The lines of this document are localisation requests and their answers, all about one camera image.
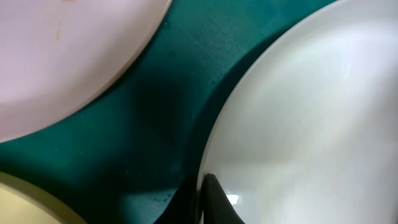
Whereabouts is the white plate with stain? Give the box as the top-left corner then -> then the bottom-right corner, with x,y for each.
1,0 -> 171,142

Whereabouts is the teal plastic tray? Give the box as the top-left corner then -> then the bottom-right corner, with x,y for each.
1,0 -> 331,223

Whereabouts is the yellow plate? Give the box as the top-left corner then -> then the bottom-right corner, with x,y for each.
1,172 -> 86,224

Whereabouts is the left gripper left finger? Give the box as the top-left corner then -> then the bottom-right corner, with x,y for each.
154,175 -> 197,224

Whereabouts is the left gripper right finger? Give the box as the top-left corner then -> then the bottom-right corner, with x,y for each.
201,174 -> 244,224

